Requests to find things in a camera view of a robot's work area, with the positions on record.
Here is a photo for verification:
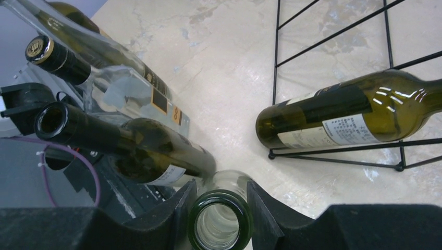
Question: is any green wine bottle white label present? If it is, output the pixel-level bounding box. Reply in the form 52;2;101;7
45;1;111;39

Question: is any black wire wine rack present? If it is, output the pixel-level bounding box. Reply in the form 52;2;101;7
267;0;442;172

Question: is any clear empty glass bottle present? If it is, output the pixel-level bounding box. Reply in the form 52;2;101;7
1;1;171;98

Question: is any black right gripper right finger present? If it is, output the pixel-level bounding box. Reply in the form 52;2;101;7
247;181;441;249

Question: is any olive green wine bottle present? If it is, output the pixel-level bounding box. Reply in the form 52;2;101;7
255;69;441;149

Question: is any clear champagne bottle black label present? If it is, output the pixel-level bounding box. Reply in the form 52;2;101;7
187;170;253;249

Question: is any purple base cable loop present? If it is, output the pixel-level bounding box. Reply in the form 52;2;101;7
0;136;102;208

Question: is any square clear bottle black cap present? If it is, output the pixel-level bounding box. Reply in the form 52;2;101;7
25;35;190;137

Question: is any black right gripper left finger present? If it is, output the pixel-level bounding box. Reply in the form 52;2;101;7
1;181;197;249

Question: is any dark green wine bottle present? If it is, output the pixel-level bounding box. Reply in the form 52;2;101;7
34;102;216;186

